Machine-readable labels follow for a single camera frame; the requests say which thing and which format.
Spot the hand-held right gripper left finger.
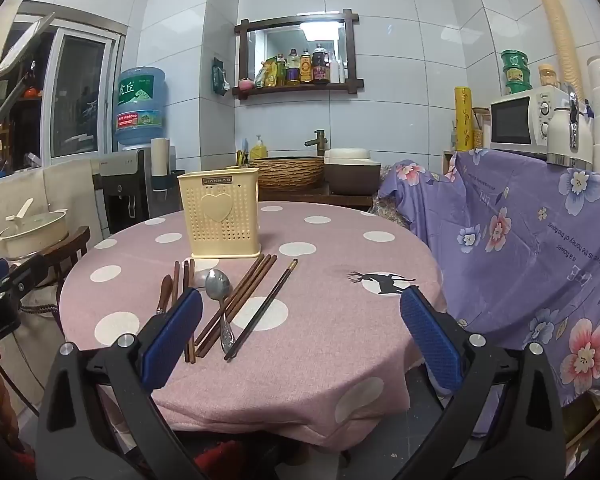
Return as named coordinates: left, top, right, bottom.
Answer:
left=36, top=287, right=206, bottom=480

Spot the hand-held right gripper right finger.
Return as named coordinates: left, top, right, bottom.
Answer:
left=395, top=285, right=566, bottom=480

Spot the wooden handled spoon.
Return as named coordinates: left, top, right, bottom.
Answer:
left=156, top=274, right=175, bottom=317

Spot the metal spoon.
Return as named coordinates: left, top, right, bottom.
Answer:
left=205, top=268, right=237, bottom=353

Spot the black chopstick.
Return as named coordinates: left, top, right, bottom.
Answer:
left=227, top=259, right=299, bottom=362
left=223, top=258, right=297, bottom=361

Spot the cream plastic utensil holder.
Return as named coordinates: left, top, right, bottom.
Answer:
left=177, top=166, right=262, bottom=259

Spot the cream cooking pot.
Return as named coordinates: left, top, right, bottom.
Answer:
left=0, top=198, right=70, bottom=260

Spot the dark wooden chair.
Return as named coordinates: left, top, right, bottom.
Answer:
left=10, top=226, right=92, bottom=341

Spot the round table pink polka cloth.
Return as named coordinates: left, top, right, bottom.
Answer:
left=59, top=201, right=448, bottom=453

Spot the purple floral cloth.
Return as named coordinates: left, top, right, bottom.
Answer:
left=377, top=149, right=600, bottom=436

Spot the paisley patterned cloth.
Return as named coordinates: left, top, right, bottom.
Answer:
left=374, top=194, right=417, bottom=227

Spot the teal cup holder tray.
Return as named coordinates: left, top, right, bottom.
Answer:
left=147, top=169, right=186, bottom=196

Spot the grey water dispenser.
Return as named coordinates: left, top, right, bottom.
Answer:
left=92, top=149, right=153, bottom=236

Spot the white paper cup sleeve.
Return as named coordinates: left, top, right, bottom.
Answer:
left=151, top=137, right=171, bottom=193

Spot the brown and cream rice cooker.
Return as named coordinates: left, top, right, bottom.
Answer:
left=323, top=147, right=382, bottom=196

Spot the dark wooden counter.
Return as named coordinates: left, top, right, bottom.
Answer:
left=257, top=182, right=376, bottom=211

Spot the woven pattern wash basin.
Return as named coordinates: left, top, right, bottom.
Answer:
left=250, top=156, right=326, bottom=191

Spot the sliding window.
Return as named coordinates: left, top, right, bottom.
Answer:
left=0, top=2, right=128, bottom=181

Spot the yellow wrap box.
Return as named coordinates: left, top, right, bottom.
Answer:
left=454, top=86, right=475, bottom=152

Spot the blue water jug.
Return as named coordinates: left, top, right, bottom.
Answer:
left=112, top=66, right=170, bottom=152

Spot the bronze faucet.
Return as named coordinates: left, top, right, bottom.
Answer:
left=304, top=130, right=327, bottom=157

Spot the white microwave oven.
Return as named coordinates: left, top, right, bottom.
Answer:
left=489, top=85, right=573, bottom=161

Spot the white electric kettle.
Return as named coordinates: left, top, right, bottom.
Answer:
left=546, top=87, right=595, bottom=171

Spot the green packet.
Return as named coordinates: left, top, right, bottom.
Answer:
left=211, top=57, right=231, bottom=97

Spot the stack of green bowls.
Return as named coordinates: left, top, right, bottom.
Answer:
left=500, top=49, right=531, bottom=95

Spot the dark soy sauce bottle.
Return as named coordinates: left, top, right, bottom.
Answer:
left=311, top=43, right=330, bottom=85

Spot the wooden framed mirror shelf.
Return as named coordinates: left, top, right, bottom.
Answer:
left=232, top=8, right=365, bottom=104

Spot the tall stack of yellow cups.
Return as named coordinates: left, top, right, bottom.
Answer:
left=535, top=0, right=583, bottom=106

